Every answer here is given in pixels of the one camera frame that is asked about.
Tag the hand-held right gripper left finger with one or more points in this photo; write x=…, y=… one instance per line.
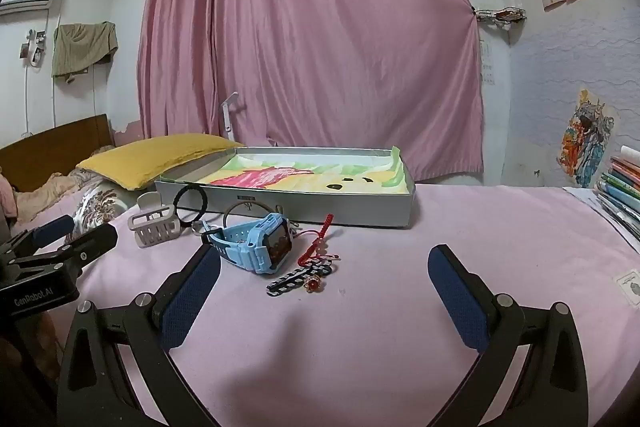
x=192, y=302

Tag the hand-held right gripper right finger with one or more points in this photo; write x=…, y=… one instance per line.
x=457, y=302

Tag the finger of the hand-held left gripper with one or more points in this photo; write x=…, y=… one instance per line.
x=92, y=239
x=50, y=229

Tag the blue smartwatch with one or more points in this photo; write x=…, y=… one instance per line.
x=240, y=242

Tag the grey shallow box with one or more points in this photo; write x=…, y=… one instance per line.
x=300, y=207

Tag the floral patterned pillow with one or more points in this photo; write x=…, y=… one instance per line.
x=97, y=207

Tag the beige crumpled blanket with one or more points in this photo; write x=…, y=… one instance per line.
x=50, y=194

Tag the wooden headboard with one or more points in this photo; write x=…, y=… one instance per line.
x=50, y=147

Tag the yellow pillow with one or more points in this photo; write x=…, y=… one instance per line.
x=150, y=157

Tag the pink table cloth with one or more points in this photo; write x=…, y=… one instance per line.
x=350, y=347

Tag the colourful painted metal tray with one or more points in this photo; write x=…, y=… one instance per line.
x=260, y=179

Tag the white paper sheets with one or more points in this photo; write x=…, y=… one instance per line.
x=585, y=199

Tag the small white card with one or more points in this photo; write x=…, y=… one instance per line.
x=629, y=284

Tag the green hanging cloth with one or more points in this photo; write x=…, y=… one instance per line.
x=82, y=47

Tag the stack of books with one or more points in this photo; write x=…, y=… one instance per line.
x=622, y=192

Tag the pink curtain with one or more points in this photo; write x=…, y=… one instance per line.
x=310, y=32

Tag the colourful wall drawing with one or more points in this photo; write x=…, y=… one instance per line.
x=587, y=142

